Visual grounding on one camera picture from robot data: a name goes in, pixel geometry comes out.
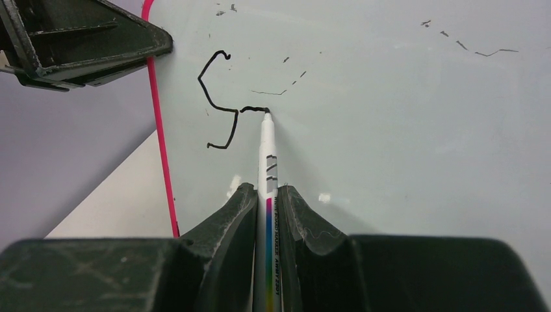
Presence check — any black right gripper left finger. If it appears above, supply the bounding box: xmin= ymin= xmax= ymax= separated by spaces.
xmin=1 ymin=183 xmax=258 ymax=311

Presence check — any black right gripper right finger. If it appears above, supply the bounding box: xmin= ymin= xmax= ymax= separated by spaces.
xmin=277 ymin=186 xmax=547 ymax=311

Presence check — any white whiteboard marker black cap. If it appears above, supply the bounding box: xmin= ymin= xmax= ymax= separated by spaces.
xmin=253 ymin=112 xmax=281 ymax=311

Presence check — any pink framed whiteboard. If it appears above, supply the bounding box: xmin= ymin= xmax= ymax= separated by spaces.
xmin=144 ymin=1 xmax=550 ymax=296

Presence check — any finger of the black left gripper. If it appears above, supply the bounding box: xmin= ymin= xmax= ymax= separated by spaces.
xmin=1 ymin=0 xmax=173 ymax=92

